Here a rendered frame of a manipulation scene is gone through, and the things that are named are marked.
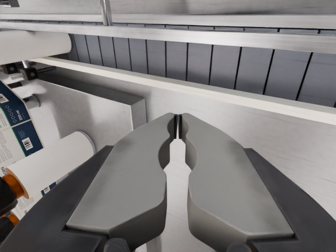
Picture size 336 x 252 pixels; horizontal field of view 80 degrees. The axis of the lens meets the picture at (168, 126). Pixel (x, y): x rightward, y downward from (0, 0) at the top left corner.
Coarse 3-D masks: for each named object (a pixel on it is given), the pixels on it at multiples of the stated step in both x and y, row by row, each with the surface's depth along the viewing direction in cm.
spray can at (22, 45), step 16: (0, 32) 34; (16, 32) 35; (32, 32) 37; (48, 32) 39; (0, 48) 33; (16, 48) 35; (32, 48) 37; (48, 48) 39; (64, 48) 42; (0, 64) 35
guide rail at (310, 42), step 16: (64, 32) 31; (80, 32) 29; (96, 32) 27; (112, 32) 26; (128, 32) 24; (144, 32) 23; (160, 32) 22; (176, 32) 21; (192, 32) 20; (208, 32) 19; (224, 32) 18; (240, 32) 18; (256, 32) 17; (272, 32) 17; (288, 32) 17; (272, 48) 17; (288, 48) 16; (304, 48) 16; (320, 48) 15
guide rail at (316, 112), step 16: (64, 64) 42; (80, 64) 40; (128, 80) 34; (144, 80) 32; (160, 80) 31; (176, 80) 31; (208, 96) 27; (224, 96) 26; (240, 96) 25; (256, 96) 25; (288, 112) 23; (304, 112) 22; (320, 112) 21
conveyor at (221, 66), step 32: (320, 32) 21; (96, 64) 42; (128, 64) 37; (160, 64) 33; (192, 64) 30; (224, 64) 28; (256, 64) 26; (288, 64) 24; (320, 64) 22; (288, 96) 25; (320, 96) 23
